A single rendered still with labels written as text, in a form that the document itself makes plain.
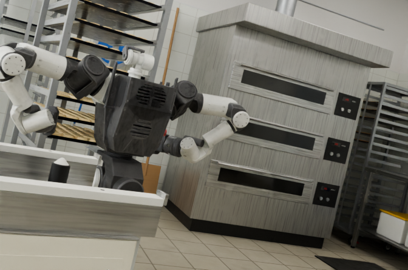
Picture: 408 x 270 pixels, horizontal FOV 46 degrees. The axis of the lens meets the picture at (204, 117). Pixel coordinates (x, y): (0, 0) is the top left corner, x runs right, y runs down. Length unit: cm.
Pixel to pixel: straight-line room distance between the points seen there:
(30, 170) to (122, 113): 87
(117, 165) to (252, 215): 275
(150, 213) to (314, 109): 392
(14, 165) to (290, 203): 387
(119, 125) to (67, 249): 114
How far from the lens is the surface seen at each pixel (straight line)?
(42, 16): 285
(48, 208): 67
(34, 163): 96
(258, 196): 447
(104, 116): 187
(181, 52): 510
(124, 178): 184
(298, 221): 475
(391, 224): 529
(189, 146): 210
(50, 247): 68
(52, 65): 181
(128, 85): 178
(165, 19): 242
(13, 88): 180
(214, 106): 208
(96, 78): 182
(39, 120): 186
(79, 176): 99
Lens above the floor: 104
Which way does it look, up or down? 1 degrees down
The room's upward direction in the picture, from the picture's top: 13 degrees clockwise
